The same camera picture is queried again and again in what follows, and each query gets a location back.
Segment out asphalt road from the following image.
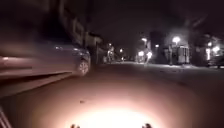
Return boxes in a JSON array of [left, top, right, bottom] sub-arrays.
[[0, 61, 224, 128]]

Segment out building with balconies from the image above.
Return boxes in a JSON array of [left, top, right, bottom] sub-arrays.
[[49, 0, 104, 64]]

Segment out dark car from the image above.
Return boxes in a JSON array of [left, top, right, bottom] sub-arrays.
[[0, 39, 92, 80]]

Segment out street lamp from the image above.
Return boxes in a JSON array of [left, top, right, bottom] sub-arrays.
[[171, 35, 182, 65]]

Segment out small shelter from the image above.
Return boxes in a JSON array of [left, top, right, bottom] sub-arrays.
[[171, 45, 191, 66]]

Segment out pavement beside road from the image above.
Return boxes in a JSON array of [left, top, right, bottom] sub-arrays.
[[0, 71, 75, 98]]

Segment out vehicle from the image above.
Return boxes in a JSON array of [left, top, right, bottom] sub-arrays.
[[208, 55, 224, 70]]

